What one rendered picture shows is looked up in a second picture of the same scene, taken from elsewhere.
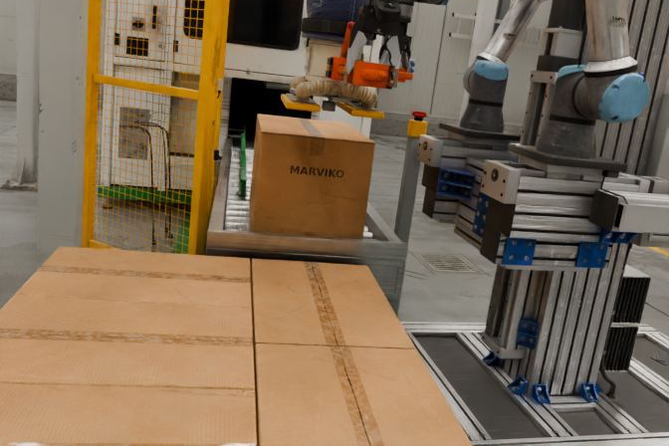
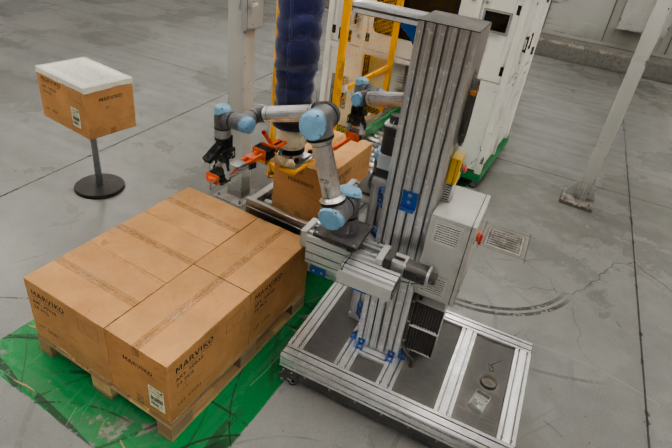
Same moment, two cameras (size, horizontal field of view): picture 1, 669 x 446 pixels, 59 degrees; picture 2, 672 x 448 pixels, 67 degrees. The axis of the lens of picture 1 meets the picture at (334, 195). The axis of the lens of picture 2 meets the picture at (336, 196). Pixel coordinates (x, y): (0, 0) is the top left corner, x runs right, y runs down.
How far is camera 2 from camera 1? 214 cm
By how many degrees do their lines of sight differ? 38
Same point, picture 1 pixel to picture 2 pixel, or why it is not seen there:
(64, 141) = not seen: hidden behind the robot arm
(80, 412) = (110, 268)
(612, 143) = (400, 228)
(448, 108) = not seen: outside the picture
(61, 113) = (236, 105)
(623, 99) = (325, 219)
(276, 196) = (281, 188)
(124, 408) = (122, 272)
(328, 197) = (305, 197)
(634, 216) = (343, 277)
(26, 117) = not seen: hidden behind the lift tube
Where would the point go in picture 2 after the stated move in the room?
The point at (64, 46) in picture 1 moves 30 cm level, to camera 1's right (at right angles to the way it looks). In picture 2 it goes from (237, 71) to (264, 83)
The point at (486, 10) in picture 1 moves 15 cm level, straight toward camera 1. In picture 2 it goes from (652, 24) to (644, 25)
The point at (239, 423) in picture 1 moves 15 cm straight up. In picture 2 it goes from (144, 292) to (142, 270)
